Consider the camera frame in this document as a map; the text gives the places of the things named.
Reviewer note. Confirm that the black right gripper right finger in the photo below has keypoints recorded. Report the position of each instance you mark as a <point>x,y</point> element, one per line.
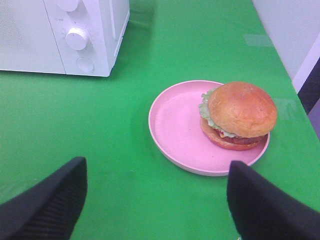
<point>262,211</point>

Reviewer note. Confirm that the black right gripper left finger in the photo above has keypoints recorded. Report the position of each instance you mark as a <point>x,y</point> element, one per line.
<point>50,209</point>

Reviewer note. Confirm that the burger with lettuce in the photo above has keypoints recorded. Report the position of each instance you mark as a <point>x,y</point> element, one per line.
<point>237,115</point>

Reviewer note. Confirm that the pink round plate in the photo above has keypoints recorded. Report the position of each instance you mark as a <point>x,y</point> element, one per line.
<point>175,126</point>

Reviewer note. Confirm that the round microwave door button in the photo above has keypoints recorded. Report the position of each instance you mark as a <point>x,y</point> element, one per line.
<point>85,64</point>

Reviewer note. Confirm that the white lower microwave knob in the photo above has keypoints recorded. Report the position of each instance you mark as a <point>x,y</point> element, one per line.
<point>77,38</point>

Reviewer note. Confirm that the white microwave knob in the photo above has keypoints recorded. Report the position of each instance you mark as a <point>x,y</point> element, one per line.
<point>67,5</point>
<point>77,38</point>

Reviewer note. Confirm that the white microwave oven body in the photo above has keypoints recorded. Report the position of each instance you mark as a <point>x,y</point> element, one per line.
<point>104,21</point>

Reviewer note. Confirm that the white upper microwave knob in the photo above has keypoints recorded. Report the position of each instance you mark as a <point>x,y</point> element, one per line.
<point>67,5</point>

